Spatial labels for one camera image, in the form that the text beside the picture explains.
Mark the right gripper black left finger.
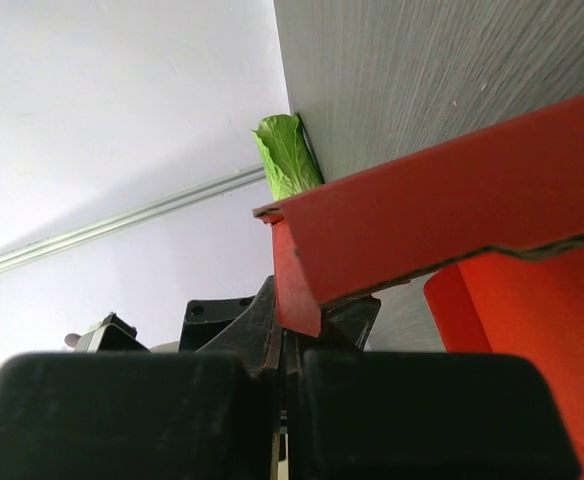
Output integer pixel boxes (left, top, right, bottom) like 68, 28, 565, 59
0, 279, 278, 479

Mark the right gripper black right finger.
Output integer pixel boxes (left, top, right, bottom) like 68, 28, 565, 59
284, 295, 582, 479

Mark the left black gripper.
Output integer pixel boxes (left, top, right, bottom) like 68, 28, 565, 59
181, 296, 262, 352

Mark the red paper box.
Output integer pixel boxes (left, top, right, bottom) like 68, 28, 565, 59
255, 95, 584, 467

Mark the napa cabbage toy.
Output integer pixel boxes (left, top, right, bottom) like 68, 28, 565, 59
252, 114, 324, 201

